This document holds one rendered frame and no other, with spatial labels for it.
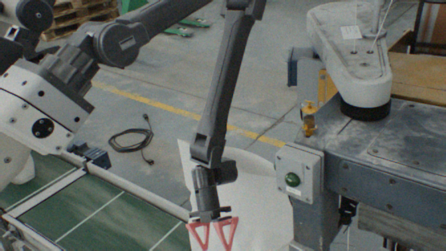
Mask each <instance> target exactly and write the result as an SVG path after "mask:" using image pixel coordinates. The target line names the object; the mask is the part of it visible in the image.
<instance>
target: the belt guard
mask: <svg viewBox="0 0 446 251"><path fill-rule="evenodd" d="M373 14H374V6H373V5H371V3H367V2H361V1H357V7H356V1H337V2H335V3H326V4H322V5H320V6H318V7H314V8H312V9H310V10H309V11H308V12H307V29H306V34H307V36H308V37H309V39H310V41H311V43H312V45H313V46H314V48H315V50H316V51H317V54H318V55H319V57H320V58H321V60H322V61H323V64H324V65H325V67H326V69H327V71H328V72H329V74H330V76H331V78H332V80H333V82H334V83H335V85H336V87H337V88H338V91H339V92H340V94H341V96H342V98H343V99H344V100H345V101H346V102H347V103H349V104H351V105H353V106H358V107H363V108H373V107H378V106H382V105H384V104H386V103H387V102H389V100H390V93H391V87H392V80H393V72H392V66H391V63H390V57H389V54H388V49H387V46H386V41H385V38H380V39H376V40H375V39H365V38H363V37H362V39H355V45H354V39H347V40H343V38H342V33H341V31H340V26H343V25H355V23H356V25H358V27H359V31H360V34H361V36H362V32H363V31H364V29H369V28H372V17H373ZM374 41H375V42H374ZM373 45H374V46H373ZM372 47H373V48H372ZM371 49H372V50H371ZM353 50H356V51H357V53H356V54H351V53H350V52H352V51H353ZM368 50H371V51H374V53H372V54H368V53H366V52H367V51H368Z"/></svg>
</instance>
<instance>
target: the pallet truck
mask: <svg viewBox="0 0 446 251"><path fill-rule="evenodd" d="M148 3H149V2H148V1H147V0H121V6H122V8H121V11H122V15H124V14H126V13H129V12H132V11H135V10H137V9H139V8H140V7H142V6H144V5H146V4H148ZM179 23H186V24H190V25H196V26H198V27H199V26H201V27H209V25H210V24H212V22H211V21H209V20H207V19H203V18H199V17H190V16H188V17H187V18H185V19H183V20H182V21H180V22H179ZM164 31H165V32H170V33H173V34H178V36H181V35H182V36H184V37H185V36H191V33H194V31H193V30H192V29H190V28H186V27H181V26H177V25H172V26H171V27H169V28H168V29H165V30H164Z"/></svg>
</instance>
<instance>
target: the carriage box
mask: <svg viewBox="0 0 446 251"><path fill-rule="evenodd" d="M412 33H413V30H412V31H411V29H406V30H404V33H403V35H402V36H400V37H399V38H397V39H396V40H395V41H394V42H393V43H392V44H391V45H390V46H389V47H388V48H387V49H388V54H389V57H390V63H391V66H392V72H393V80H392V82H393V83H397V84H398V83H400V84H407V85H412V86H419V87H424V88H431V89H436V90H446V54H432V53H427V52H419V53H417V55H415V54H407V52H408V46H410V45H411V38H412Z"/></svg>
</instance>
